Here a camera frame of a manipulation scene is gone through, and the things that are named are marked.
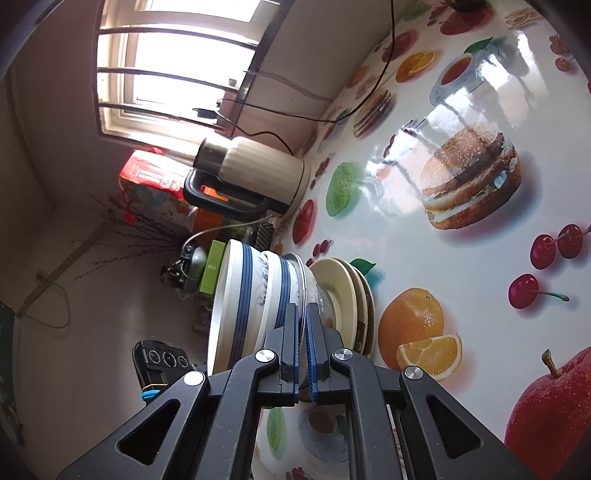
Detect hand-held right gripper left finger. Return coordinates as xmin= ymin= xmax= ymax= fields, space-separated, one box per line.
xmin=58 ymin=302 xmax=301 ymax=480

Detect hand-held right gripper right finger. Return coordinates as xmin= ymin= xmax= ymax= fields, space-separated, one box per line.
xmin=305 ymin=302 xmax=550 ymax=480

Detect plain cream plate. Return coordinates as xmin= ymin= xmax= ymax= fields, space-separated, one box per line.
xmin=308 ymin=257 xmax=360 ymax=344
xmin=339 ymin=258 xmax=371 ymax=356

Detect large white bowl blue stripes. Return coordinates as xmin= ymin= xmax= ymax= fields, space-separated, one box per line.
xmin=206 ymin=239 xmax=271 ymax=376

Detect grey oval device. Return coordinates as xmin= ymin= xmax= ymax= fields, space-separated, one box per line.
xmin=183 ymin=246 xmax=209 ymax=293

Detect lime green box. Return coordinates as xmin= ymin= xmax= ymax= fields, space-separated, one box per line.
xmin=199 ymin=239 xmax=228 ymax=296

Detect grey chevron pattern box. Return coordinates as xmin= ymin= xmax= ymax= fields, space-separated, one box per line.
xmin=258 ymin=221 xmax=276 ymax=253

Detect orange box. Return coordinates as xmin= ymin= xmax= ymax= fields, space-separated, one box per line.
xmin=191 ymin=184 xmax=234 ymax=234

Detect dry twig decoration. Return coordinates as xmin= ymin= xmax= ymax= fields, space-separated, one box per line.
xmin=74 ymin=194 xmax=185 ymax=282

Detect cream ribbed electric kettle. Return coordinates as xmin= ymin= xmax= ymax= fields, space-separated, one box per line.
xmin=183 ymin=137 xmax=313 ymax=216

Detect red printed carton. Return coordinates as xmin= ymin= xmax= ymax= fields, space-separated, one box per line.
xmin=119 ymin=148 xmax=197 ymax=195

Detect window with metal bars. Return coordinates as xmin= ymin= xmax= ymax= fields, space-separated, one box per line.
xmin=95 ymin=0 xmax=296 ymax=139

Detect white cable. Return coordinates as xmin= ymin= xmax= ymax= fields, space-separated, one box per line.
xmin=182 ymin=219 xmax=260 ymax=250

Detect black power cable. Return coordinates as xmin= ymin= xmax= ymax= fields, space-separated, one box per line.
xmin=191 ymin=0 xmax=395 ymax=155

